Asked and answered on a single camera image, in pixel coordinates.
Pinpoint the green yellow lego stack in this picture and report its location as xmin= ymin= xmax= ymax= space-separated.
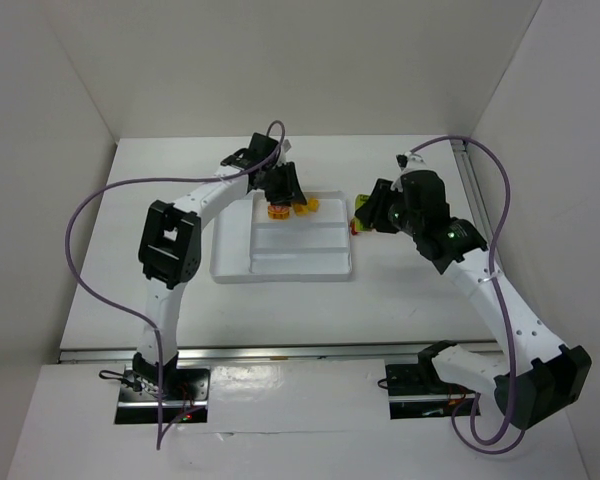
xmin=352 ymin=194 xmax=373 ymax=233

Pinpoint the red lego piece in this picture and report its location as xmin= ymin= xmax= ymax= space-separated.
xmin=350 ymin=219 xmax=359 ymax=236

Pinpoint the yellow long lego brick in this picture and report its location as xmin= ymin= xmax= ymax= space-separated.
xmin=292 ymin=203 xmax=311 ymax=216

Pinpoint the small yellow lego brick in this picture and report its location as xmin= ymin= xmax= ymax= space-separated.
xmin=307 ymin=198 xmax=320 ymax=212

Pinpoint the round orange lego piece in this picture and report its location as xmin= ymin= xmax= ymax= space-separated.
xmin=267 ymin=204 xmax=291 ymax=220

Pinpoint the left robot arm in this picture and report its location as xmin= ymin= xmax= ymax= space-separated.
xmin=132 ymin=133 xmax=307 ymax=395

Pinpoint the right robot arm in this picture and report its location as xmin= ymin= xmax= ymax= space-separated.
xmin=355 ymin=170 xmax=592 ymax=430

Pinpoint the white divided tray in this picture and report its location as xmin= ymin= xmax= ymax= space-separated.
xmin=209 ymin=191 xmax=353 ymax=284

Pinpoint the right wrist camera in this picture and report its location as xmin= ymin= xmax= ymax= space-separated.
xmin=396 ymin=151 xmax=428 ymax=174

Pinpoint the aluminium side rail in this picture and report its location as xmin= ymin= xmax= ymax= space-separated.
xmin=450 ymin=140 xmax=499 ymax=244

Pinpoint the aluminium front rail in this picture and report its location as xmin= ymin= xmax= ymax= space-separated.
xmin=57 ymin=341 xmax=434 ymax=365

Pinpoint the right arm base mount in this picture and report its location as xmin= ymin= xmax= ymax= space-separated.
xmin=377 ymin=364 xmax=475 ymax=420

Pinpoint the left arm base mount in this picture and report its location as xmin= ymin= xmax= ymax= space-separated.
xmin=98 ymin=367 xmax=211 ymax=425

